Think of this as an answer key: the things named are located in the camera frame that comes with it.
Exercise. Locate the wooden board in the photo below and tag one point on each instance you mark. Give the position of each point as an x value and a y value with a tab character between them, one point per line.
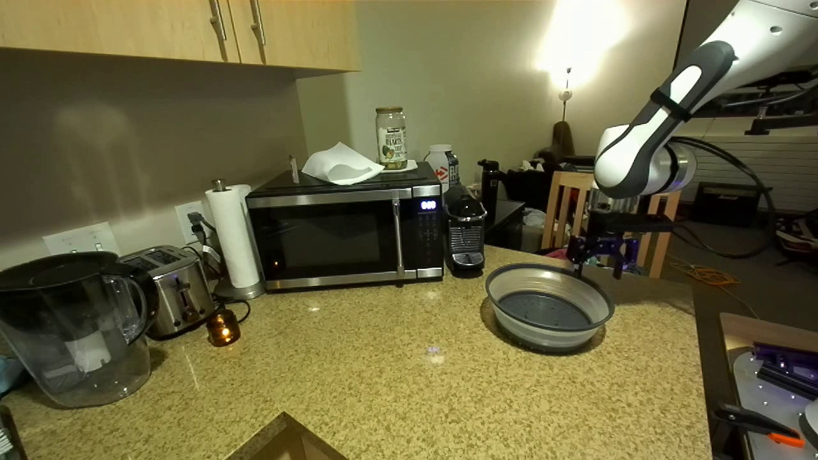
768	332

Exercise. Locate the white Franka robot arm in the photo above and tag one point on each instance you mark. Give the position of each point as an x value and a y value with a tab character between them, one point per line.
768	34

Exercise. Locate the water filter pitcher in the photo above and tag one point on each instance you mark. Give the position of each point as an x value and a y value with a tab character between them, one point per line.
68	332

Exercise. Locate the black capsule coffee machine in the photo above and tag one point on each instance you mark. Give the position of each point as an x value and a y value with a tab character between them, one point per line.
465	244

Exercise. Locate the wooden wall cabinet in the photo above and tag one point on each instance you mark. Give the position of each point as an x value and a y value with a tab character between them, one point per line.
128	28

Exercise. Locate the wall outlet with plug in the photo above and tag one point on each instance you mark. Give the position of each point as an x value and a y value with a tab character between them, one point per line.
192	223

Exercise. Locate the white tool tray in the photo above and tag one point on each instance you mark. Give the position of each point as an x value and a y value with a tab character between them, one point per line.
768	398

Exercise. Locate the grey collapsible bowl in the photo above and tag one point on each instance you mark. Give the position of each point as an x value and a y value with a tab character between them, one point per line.
545	314

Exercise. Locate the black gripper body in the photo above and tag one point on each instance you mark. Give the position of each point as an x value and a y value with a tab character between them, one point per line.
610	244

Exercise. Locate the wooden chair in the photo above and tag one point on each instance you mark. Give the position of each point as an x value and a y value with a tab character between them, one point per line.
557	212

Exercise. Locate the glass jar with label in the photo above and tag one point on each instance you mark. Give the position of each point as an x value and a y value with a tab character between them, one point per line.
392	140

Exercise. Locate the black microwave oven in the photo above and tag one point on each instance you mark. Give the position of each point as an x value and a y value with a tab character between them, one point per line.
322	239

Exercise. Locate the black orange pliers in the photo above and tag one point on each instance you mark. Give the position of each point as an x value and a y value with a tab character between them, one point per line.
750	419

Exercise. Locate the purple tool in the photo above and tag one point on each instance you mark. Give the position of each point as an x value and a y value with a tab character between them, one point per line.
787	366

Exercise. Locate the white paper towel roll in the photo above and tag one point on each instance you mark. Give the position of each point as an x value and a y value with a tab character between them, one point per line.
233	232

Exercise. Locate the small copper pot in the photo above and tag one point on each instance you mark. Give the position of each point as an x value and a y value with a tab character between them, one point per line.
224	324

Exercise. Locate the white plastic jug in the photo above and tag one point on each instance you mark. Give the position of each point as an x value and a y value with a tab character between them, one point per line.
438	162

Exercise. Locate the metal pot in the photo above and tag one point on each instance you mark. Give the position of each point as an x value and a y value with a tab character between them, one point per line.
174	290

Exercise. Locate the black shelf stand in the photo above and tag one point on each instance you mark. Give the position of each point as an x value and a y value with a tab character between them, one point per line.
511	191

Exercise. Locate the black clamp stand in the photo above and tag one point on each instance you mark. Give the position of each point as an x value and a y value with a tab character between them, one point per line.
759	126

